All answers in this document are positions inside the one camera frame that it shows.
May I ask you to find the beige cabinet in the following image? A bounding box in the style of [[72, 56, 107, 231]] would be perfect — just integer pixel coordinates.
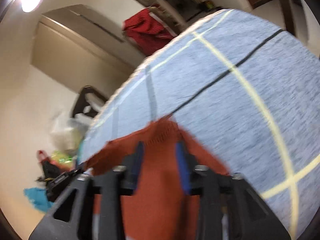
[[31, 4, 140, 88]]

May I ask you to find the teal lace mat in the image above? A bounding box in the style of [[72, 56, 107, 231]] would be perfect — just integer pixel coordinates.
[[24, 187, 54, 213]]

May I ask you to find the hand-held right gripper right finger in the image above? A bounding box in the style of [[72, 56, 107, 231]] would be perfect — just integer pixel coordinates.
[[175, 141, 292, 240]]

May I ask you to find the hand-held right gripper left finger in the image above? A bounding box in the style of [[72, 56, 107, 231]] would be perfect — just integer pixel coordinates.
[[29, 141, 145, 240]]

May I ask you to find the white plastic bag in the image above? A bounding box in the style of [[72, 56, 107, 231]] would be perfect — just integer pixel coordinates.
[[50, 112, 89, 153]]

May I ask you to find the red plaid shirt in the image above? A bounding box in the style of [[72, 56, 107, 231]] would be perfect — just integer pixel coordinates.
[[122, 8, 175, 57]]

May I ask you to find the rust knit sweater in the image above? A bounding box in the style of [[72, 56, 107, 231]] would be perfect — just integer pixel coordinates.
[[77, 117, 230, 240]]

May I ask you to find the green floral packet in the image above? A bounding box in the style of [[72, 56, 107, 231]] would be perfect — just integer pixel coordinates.
[[50, 150, 77, 167]]

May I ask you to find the blue checked tablecloth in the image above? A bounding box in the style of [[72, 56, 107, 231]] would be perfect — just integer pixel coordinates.
[[77, 9, 320, 240]]

